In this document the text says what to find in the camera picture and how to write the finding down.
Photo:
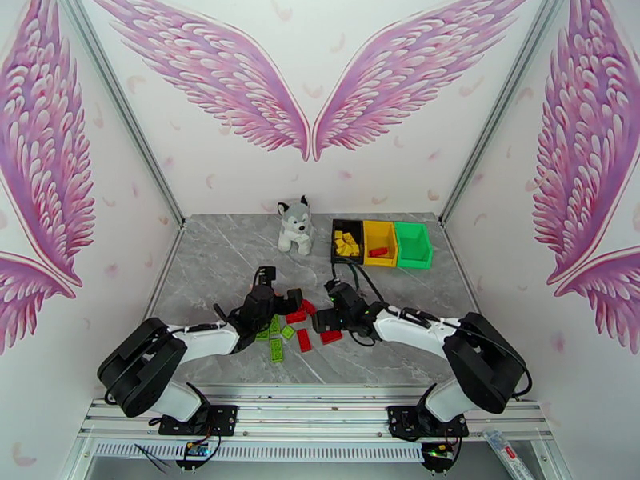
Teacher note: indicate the long red lego brick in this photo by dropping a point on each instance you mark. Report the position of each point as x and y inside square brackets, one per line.
[303, 340]

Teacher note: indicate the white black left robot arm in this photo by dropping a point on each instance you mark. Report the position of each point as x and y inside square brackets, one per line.
[205, 343]

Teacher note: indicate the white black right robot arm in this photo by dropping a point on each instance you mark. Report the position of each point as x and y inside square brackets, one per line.
[415, 333]

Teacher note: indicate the small green lego brick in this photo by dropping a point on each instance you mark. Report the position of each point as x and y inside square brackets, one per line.
[287, 332]

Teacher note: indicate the long green lego brick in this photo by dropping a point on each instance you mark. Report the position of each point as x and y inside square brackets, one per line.
[276, 350]

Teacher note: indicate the black plastic bin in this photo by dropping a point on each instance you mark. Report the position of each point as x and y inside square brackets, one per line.
[337, 258]

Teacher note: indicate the grey white husky plush toy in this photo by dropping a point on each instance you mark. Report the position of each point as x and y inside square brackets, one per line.
[295, 228]

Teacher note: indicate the yellow plastic bin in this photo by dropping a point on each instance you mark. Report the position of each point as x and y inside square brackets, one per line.
[380, 241]

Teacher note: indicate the green plastic bin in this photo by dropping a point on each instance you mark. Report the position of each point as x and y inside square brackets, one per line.
[414, 243]

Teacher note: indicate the aluminium left table edge trim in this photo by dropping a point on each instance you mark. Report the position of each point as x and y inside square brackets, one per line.
[160, 288]

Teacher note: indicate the black tweezers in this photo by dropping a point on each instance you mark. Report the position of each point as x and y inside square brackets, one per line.
[155, 458]

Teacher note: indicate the clear plastic packet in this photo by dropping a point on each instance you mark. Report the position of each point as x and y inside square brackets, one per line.
[507, 451]

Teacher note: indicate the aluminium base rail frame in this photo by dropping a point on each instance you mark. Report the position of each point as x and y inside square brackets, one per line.
[310, 418]

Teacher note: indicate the aluminium left corner post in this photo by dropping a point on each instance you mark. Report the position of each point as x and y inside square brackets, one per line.
[125, 118]

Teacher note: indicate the aluminium corner post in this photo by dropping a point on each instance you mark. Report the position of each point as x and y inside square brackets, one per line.
[492, 118]
[125, 118]

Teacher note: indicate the aluminium right corner post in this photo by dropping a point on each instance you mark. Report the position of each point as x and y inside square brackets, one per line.
[492, 118]

